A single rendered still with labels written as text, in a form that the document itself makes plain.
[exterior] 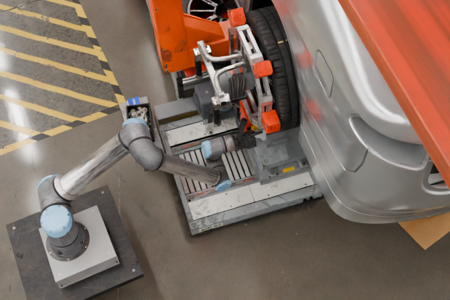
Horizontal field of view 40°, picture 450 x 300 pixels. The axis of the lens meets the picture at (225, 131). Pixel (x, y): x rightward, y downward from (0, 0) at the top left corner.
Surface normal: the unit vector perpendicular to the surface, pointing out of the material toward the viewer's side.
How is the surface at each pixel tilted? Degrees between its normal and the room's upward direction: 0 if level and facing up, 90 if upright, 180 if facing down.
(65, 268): 1
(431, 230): 2
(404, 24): 0
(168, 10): 90
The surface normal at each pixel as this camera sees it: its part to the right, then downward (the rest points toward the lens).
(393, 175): -0.22, 0.80
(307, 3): -0.94, 0.15
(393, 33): -0.04, -0.56
